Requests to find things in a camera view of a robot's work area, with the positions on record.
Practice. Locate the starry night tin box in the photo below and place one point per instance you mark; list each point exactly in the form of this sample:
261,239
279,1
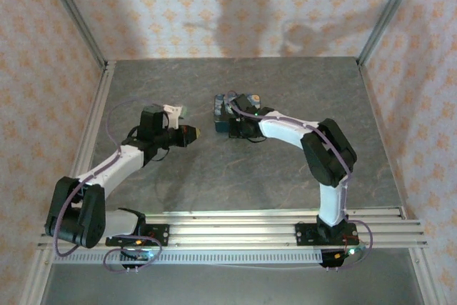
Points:
219,104

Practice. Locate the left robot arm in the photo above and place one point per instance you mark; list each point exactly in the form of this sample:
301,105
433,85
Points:
118,162

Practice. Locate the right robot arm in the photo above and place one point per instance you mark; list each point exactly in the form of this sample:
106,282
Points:
285,130

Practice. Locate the small circuit board with LED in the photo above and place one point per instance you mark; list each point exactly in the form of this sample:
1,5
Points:
351,251
143,253

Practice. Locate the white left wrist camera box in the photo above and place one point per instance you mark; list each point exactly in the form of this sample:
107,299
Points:
173,113

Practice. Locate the aluminium floor rail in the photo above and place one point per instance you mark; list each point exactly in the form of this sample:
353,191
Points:
101,105

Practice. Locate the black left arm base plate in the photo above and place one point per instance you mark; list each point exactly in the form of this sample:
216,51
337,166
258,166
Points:
162,235

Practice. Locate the aluminium mounting rail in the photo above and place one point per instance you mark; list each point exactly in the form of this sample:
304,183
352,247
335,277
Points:
232,230

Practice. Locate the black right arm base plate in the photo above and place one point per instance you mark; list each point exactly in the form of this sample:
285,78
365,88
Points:
303,233

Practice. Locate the aluminium frame post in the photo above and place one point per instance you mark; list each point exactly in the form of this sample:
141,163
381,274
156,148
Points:
76,15
389,12

